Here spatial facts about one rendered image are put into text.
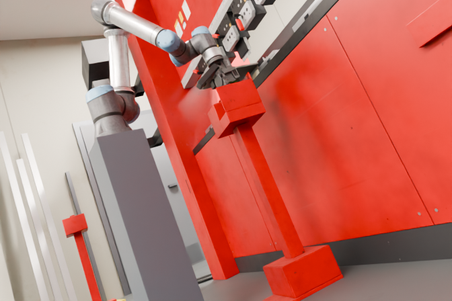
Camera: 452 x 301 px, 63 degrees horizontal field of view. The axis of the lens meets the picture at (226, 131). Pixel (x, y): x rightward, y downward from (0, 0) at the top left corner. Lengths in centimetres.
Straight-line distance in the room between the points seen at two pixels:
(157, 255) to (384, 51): 97
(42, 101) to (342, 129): 429
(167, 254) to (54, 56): 442
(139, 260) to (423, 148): 94
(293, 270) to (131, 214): 59
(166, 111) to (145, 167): 130
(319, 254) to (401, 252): 27
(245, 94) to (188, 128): 125
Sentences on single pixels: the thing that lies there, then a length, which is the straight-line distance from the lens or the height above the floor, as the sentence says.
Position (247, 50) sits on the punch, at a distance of 199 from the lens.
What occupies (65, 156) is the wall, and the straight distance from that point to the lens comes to 489.
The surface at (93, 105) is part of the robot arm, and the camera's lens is 152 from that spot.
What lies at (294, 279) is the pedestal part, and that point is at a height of 7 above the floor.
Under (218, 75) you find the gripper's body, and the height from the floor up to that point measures 86.
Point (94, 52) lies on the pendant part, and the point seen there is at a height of 184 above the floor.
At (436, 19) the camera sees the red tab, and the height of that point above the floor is 58.
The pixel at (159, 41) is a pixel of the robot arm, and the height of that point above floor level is 103.
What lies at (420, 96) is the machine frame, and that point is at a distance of 114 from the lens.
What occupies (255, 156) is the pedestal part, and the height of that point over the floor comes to 52.
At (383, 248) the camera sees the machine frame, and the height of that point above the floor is 5.
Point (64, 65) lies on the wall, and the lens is 545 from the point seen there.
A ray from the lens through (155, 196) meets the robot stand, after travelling 139.
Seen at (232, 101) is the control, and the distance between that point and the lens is 143.
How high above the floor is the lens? 33
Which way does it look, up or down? 13 degrees up
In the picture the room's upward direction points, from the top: 22 degrees counter-clockwise
